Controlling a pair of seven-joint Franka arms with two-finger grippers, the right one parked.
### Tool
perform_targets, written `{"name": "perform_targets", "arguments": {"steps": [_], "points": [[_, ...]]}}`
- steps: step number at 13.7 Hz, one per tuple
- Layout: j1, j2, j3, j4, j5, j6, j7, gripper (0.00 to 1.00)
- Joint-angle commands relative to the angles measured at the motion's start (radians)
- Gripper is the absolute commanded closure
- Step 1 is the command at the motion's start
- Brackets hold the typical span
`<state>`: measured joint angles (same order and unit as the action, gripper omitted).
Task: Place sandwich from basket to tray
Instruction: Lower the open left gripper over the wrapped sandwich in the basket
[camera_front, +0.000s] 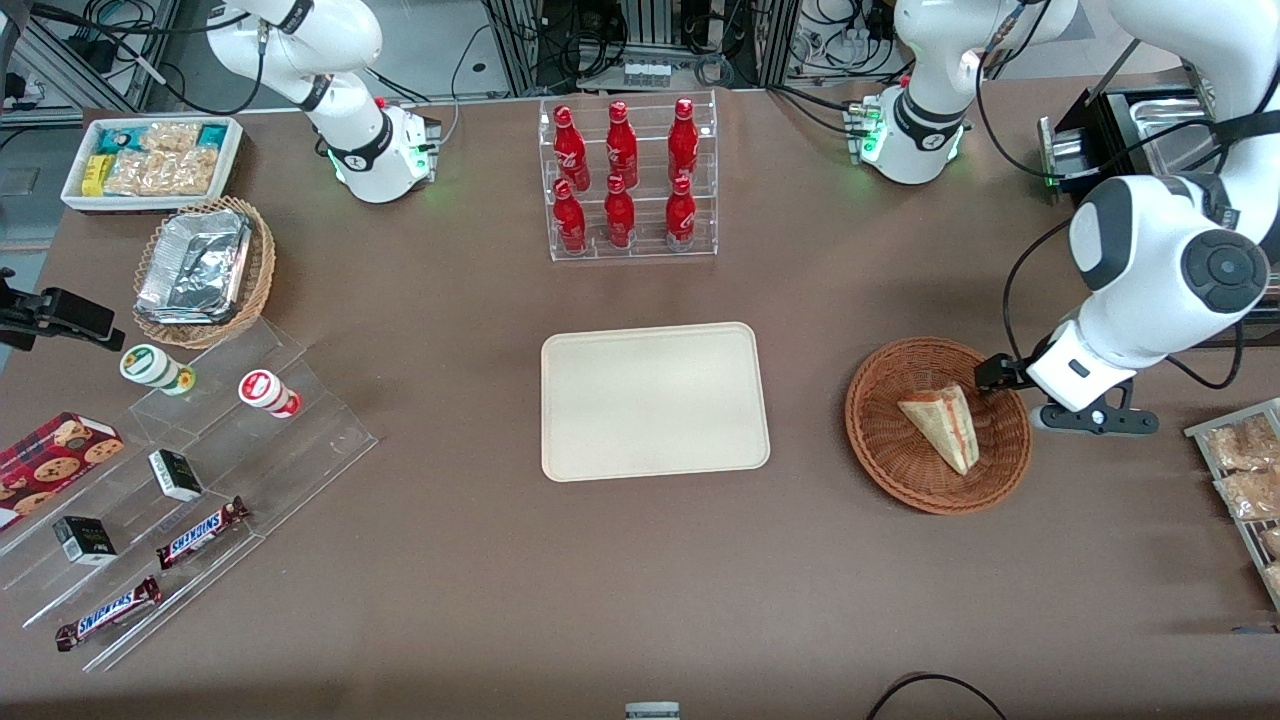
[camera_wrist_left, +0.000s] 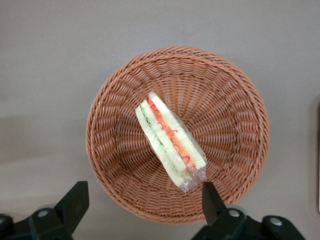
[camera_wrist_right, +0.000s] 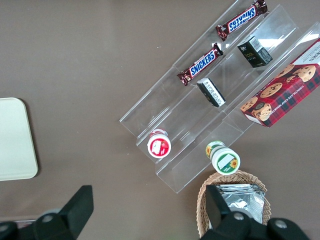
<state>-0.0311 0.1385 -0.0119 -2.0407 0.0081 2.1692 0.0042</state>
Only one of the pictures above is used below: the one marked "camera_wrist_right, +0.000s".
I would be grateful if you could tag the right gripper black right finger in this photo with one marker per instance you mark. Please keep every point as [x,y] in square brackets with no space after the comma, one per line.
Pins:
[220,215]

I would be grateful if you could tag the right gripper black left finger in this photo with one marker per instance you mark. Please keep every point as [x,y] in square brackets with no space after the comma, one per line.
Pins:
[75,212]

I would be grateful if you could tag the light wicker basket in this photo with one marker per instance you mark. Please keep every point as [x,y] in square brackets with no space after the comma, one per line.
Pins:
[203,200]

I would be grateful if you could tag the beige plastic serving tray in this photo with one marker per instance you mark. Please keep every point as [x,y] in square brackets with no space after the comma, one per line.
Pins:
[15,140]

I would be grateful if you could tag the silver foil packet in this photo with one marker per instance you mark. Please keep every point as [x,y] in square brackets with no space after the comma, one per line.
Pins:
[240,202]
[260,191]

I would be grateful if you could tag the green-lid sunflower yogurt cup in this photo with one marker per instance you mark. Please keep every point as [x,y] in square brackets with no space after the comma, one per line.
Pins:
[225,161]

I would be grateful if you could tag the red-lid strawberry yogurt cup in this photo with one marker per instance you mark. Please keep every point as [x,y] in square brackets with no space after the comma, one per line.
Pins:
[159,147]

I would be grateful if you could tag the clear acrylic stepped display stand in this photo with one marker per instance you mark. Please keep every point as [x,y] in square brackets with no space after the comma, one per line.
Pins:
[175,120]

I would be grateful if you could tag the small black box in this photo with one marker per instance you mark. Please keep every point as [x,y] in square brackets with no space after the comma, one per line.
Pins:
[253,53]
[211,93]

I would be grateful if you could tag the red tartan cookie box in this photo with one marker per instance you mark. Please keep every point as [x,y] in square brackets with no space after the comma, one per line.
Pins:
[282,97]

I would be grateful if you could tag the Snickers chocolate bar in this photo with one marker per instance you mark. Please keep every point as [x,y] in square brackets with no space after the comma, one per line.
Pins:
[241,21]
[201,65]

